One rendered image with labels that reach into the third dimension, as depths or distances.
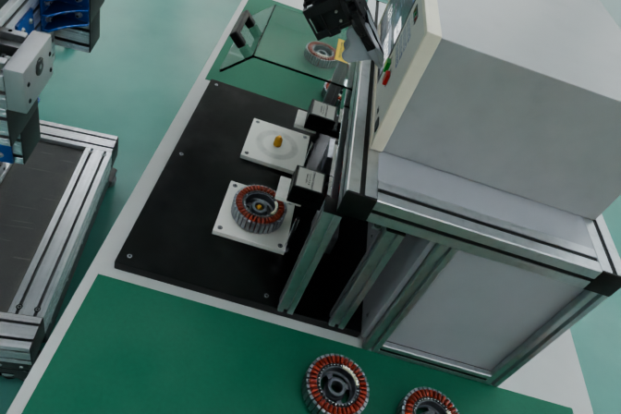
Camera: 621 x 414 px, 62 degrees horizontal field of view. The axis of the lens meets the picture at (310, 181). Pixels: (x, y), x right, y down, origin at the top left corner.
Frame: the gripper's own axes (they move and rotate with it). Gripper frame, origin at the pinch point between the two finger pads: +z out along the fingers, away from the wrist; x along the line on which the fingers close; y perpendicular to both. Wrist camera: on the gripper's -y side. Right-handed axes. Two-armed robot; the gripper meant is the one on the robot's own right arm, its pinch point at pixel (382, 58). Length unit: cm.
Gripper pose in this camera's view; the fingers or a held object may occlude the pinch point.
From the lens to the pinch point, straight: 88.6
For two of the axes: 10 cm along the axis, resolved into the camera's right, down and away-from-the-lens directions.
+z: 4.7, 7.0, 5.4
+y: -8.8, 2.8, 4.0
